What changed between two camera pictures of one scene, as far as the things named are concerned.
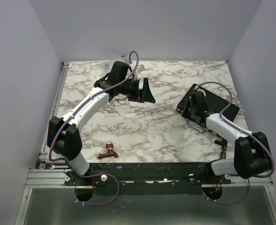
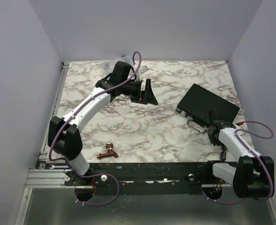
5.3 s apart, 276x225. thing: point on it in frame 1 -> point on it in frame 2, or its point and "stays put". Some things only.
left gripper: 143,95 stays put
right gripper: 189,102 -> 213,140
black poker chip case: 213,102 stays put
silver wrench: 54,167 stays put
